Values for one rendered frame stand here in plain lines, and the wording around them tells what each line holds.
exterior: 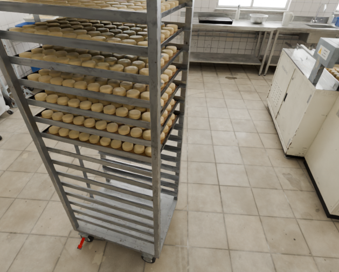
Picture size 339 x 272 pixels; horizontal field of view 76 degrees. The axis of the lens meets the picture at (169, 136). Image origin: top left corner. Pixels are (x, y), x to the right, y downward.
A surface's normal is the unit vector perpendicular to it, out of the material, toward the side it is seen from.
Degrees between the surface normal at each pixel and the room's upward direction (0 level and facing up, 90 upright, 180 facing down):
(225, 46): 90
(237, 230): 0
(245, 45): 90
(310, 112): 90
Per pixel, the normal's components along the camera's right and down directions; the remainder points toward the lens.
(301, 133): -0.19, 0.59
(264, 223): 0.03, -0.79
